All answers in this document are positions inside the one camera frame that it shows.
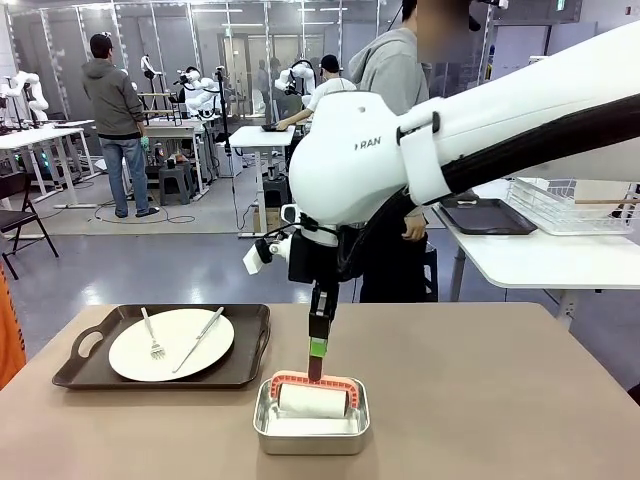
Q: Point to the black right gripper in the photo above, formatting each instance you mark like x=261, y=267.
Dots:
x=302, y=255

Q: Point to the pink lint roller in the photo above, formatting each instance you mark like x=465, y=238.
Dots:
x=310, y=400

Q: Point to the brown plastic serving tray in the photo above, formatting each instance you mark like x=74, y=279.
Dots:
x=490, y=217
x=250, y=345

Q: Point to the silver table knife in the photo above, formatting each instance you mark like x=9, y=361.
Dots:
x=200, y=338

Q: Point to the silver fork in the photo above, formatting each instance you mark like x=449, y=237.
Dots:
x=159, y=352

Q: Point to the round white plate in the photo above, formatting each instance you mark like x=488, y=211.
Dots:
x=130, y=360

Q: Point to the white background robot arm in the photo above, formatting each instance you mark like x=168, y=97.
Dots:
x=197, y=95
x=30, y=82
x=147, y=65
x=300, y=67

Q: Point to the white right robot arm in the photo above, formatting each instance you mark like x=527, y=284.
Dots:
x=340, y=165

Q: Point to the white floor power strip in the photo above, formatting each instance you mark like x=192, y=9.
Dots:
x=75, y=205

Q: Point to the person's right hand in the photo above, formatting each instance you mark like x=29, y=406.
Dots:
x=414, y=228

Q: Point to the rectangular metal tray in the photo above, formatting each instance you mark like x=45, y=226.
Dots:
x=310, y=442

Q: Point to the cardboard box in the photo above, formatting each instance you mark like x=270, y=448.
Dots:
x=267, y=220

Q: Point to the grey plastic step stool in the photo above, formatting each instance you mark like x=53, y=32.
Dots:
x=175, y=185

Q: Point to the white lab table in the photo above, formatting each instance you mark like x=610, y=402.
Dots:
x=260, y=137
x=170, y=131
x=40, y=137

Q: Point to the black frying pan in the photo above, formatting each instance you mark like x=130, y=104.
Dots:
x=275, y=127

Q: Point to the large white side table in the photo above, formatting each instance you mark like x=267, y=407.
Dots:
x=525, y=260

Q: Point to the black tripod stand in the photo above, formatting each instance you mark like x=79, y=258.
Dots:
x=226, y=125

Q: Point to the person in black cap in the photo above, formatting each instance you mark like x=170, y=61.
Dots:
x=335, y=90

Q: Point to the person in dark clothes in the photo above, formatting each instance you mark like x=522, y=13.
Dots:
x=270, y=90

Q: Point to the person in grey hoodie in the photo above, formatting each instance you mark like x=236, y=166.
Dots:
x=385, y=65

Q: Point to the orange fabric item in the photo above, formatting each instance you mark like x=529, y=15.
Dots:
x=10, y=320

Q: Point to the man in dark jacket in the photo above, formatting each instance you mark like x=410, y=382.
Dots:
x=115, y=100

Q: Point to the black folding chair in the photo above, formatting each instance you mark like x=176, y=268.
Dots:
x=20, y=220

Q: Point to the long wooden stick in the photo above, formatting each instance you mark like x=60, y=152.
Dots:
x=610, y=201

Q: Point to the grey door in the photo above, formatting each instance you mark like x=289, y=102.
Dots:
x=570, y=37

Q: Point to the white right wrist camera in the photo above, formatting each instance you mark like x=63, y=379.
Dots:
x=260, y=257

